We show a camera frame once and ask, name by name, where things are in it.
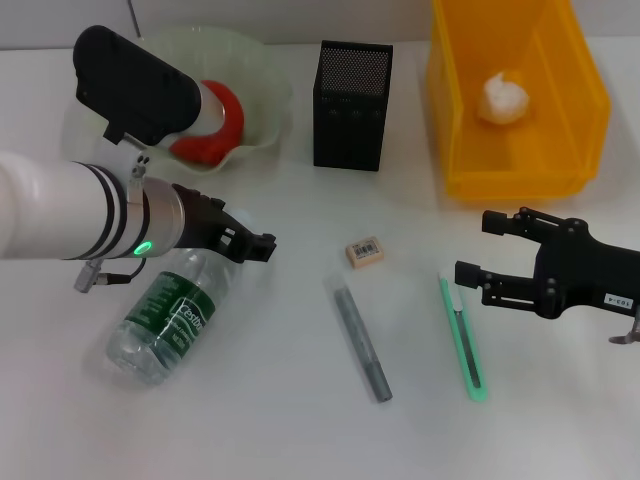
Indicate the black mesh pen holder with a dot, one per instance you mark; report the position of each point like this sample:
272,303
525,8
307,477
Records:
350,120

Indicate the clear water bottle green label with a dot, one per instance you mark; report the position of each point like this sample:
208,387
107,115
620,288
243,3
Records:
165,325

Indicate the green utility knife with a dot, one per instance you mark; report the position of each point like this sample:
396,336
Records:
467,350

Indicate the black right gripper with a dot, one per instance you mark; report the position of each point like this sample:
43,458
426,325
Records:
590,275

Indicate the yellow plastic bin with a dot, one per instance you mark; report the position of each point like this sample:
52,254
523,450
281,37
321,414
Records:
560,165

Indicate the grey marker pen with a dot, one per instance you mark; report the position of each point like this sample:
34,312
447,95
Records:
360,340

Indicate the pale green glass fruit plate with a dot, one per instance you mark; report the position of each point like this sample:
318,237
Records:
260,100

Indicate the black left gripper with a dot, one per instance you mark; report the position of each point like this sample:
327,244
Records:
210,225

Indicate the red-orange toy orange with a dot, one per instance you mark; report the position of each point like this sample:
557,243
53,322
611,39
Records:
235,125

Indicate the white paper ball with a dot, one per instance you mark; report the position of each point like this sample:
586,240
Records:
502,100

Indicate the beige eraser with barcode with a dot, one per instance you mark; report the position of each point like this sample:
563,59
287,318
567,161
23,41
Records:
365,254

